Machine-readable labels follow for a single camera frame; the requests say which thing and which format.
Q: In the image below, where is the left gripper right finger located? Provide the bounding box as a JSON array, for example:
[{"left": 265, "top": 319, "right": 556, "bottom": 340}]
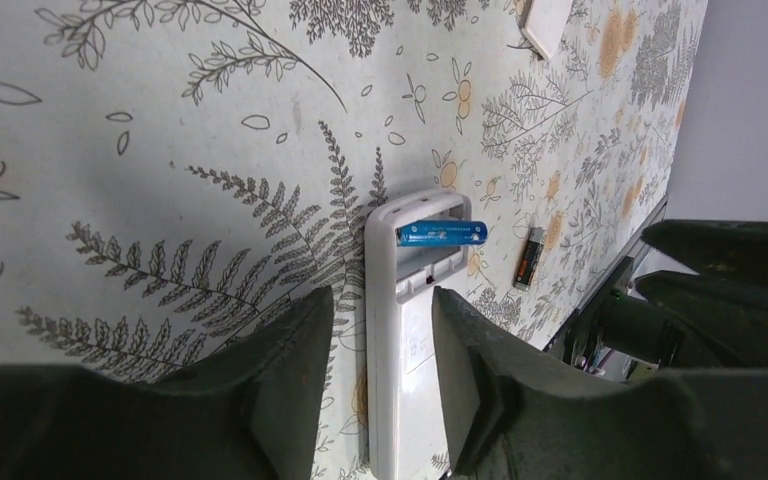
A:
[{"left": 432, "top": 287, "right": 768, "bottom": 479}]

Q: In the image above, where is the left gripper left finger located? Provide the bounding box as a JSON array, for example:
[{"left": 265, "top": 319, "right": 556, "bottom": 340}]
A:
[{"left": 0, "top": 287, "right": 334, "bottom": 479}]

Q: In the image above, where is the white remote control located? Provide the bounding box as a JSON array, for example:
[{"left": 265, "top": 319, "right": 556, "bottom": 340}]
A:
[{"left": 364, "top": 188, "right": 471, "bottom": 479}]

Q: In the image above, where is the blue AA battery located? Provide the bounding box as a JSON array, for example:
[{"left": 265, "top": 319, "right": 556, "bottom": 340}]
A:
[{"left": 395, "top": 220, "right": 488, "bottom": 247}]

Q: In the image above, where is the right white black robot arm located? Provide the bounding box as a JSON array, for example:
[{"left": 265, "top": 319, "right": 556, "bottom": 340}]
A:
[{"left": 597, "top": 219, "right": 768, "bottom": 368}]

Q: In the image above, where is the floral table mat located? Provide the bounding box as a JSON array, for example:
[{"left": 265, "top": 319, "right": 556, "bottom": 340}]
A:
[{"left": 0, "top": 1, "right": 707, "bottom": 479}]

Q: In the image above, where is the white battery cover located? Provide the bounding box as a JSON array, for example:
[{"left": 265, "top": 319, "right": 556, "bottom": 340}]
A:
[{"left": 515, "top": 0, "right": 573, "bottom": 60}]

